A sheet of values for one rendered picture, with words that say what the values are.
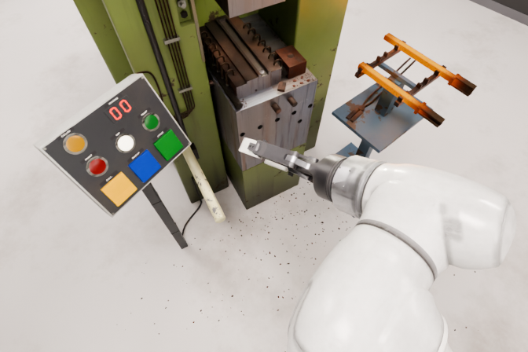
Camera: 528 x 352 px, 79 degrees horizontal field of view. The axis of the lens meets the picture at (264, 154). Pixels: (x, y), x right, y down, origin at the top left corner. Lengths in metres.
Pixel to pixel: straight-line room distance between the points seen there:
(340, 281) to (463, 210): 0.15
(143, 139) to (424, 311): 0.88
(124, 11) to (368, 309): 1.01
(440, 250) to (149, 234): 1.84
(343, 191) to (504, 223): 0.18
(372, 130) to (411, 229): 1.23
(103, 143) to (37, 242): 1.43
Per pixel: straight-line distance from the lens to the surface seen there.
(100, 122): 1.00
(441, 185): 0.42
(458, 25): 3.78
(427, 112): 1.36
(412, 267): 0.38
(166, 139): 1.08
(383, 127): 1.62
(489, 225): 0.40
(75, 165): 1.00
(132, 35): 1.17
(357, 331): 0.34
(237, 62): 1.35
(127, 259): 2.08
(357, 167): 0.47
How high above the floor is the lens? 1.86
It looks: 56 degrees down
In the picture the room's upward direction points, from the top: straight up
